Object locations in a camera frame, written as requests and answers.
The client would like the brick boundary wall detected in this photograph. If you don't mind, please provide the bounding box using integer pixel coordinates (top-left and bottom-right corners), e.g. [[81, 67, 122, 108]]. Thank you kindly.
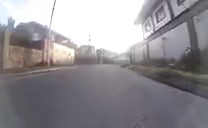
[[0, 31, 76, 72]]

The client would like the pale concrete kerb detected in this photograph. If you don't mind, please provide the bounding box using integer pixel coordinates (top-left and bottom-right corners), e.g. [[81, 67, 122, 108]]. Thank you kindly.
[[0, 64, 80, 81]]

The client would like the house with dark roof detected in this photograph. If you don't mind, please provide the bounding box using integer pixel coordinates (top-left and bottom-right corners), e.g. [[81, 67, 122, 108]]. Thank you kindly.
[[13, 20, 78, 51]]

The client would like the grass strip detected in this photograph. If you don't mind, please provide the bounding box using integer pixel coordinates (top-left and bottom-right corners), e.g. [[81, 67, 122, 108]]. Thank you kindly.
[[125, 63, 208, 90]]

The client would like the dark bush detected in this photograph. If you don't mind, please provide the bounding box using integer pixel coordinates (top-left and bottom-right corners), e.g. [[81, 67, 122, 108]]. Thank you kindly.
[[179, 46, 208, 75]]

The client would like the white building with windows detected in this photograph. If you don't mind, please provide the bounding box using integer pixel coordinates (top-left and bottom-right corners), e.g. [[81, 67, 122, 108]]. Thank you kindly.
[[126, 0, 208, 68]]

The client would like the utility pole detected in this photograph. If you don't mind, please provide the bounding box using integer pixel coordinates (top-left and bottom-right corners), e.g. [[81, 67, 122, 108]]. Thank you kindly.
[[45, 0, 58, 67]]

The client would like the dark kerb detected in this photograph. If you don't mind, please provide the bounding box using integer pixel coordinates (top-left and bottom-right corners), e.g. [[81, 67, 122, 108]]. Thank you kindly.
[[124, 65, 208, 103]]

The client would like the grey asphalt road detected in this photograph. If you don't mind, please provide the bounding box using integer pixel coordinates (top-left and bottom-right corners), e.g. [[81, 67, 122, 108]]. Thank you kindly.
[[0, 63, 208, 128]]

